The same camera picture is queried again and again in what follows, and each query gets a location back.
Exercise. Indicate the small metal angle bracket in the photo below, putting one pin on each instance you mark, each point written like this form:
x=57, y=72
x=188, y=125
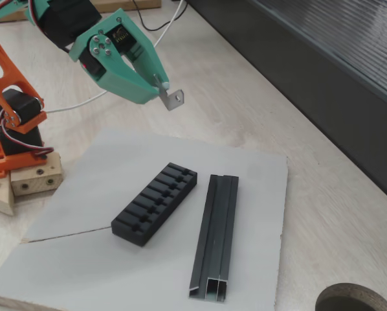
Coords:
x=174, y=100

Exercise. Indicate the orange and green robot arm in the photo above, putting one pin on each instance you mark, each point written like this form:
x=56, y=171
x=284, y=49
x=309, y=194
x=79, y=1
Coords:
x=67, y=22

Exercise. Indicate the black slotted holder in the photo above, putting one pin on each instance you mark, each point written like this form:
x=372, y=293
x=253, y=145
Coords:
x=154, y=226

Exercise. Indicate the pale wooden base block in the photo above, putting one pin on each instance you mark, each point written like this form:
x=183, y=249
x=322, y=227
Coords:
x=35, y=181

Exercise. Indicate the grey plywood board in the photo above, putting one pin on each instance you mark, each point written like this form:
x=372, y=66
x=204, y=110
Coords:
x=99, y=275

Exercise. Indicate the dark aluminium profile rail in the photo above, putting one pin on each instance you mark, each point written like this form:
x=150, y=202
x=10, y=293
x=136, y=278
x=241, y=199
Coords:
x=213, y=243

